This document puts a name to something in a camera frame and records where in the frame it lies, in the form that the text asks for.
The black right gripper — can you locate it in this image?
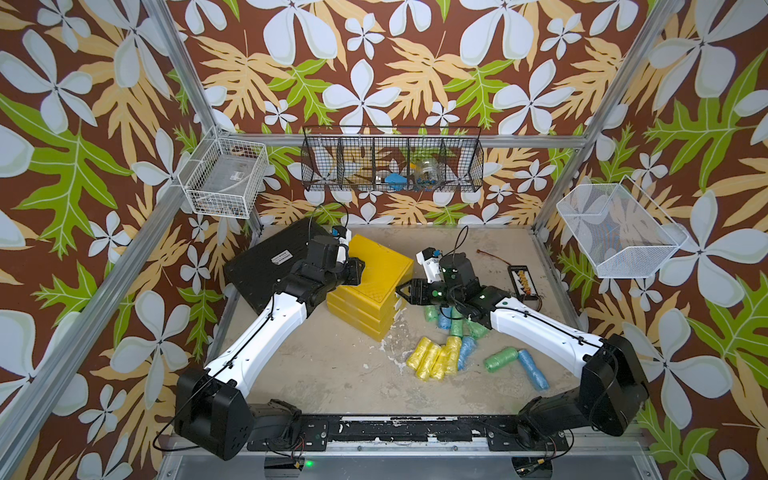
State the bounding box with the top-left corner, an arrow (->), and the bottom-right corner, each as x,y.
394,277 -> 465,309

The yellow plastic drawer cabinet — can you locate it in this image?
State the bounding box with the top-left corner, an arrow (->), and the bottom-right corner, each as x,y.
326,235 -> 414,341

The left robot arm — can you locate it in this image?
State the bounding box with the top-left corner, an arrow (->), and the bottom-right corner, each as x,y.
172,227 -> 365,460

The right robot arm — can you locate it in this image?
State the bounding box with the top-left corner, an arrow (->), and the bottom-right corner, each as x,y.
396,248 -> 649,449

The green trash bag roll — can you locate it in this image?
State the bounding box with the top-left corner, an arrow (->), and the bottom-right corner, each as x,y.
449,318 -> 465,338
423,305 -> 440,322
483,347 -> 519,373
464,320 -> 490,340

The blue trash bag roll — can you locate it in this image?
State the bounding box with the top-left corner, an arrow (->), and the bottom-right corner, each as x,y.
436,313 -> 452,330
518,349 -> 549,391
457,335 -> 477,371

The black plastic tool case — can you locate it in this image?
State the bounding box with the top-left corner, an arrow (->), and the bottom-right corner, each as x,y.
224,218 -> 329,313

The white mesh basket right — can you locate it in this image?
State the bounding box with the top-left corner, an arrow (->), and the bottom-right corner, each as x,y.
556,176 -> 688,279

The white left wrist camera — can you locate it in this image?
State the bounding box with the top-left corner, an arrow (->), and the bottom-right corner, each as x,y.
331,225 -> 352,264

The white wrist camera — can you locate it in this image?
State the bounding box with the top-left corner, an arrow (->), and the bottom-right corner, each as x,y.
331,225 -> 352,264
416,247 -> 443,283

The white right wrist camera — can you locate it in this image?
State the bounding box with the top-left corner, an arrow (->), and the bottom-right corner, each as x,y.
416,247 -> 443,283

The black wire basket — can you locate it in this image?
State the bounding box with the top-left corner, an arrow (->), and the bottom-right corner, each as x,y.
299,125 -> 485,193

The white wire basket left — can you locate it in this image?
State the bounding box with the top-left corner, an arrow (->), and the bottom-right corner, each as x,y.
179,128 -> 270,220

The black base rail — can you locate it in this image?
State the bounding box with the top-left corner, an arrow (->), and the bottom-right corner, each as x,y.
246,413 -> 572,456

